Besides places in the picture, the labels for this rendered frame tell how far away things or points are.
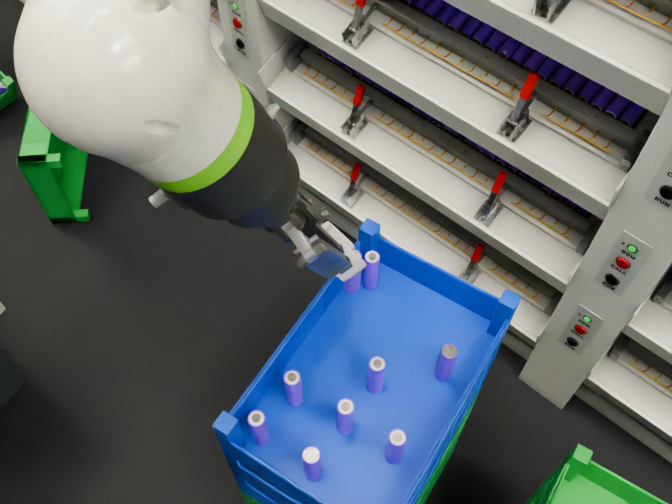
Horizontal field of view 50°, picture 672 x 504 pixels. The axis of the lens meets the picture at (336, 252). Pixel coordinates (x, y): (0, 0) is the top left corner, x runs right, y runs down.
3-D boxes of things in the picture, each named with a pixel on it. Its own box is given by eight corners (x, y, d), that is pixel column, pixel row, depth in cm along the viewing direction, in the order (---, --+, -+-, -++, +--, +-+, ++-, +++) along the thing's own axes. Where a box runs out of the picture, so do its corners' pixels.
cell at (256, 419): (263, 449, 79) (258, 429, 73) (249, 440, 79) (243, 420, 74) (273, 435, 80) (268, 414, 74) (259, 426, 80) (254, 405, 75)
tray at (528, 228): (564, 294, 110) (575, 266, 97) (272, 101, 131) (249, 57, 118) (640, 192, 113) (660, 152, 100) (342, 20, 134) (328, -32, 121)
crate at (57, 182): (51, 224, 153) (90, 222, 154) (16, 163, 136) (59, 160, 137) (69, 118, 169) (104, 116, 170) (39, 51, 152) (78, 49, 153)
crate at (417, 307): (381, 555, 73) (385, 539, 67) (220, 449, 79) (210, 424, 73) (508, 329, 87) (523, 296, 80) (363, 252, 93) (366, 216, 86)
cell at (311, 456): (298, 457, 72) (301, 475, 77) (313, 467, 71) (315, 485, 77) (308, 442, 73) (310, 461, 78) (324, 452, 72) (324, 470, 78)
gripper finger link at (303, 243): (276, 185, 58) (303, 231, 55) (306, 213, 62) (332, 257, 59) (253, 202, 58) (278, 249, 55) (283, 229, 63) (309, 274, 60)
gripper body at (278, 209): (177, 157, 58) (235, 202, 66) (219, 236, 54) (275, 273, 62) (251, 99, 57) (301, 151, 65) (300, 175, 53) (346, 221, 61)
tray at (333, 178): (535, 348, 126) (540, 330, 114) (279, 169, 147) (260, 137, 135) (602, 258, 129) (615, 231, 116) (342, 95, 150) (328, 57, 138)
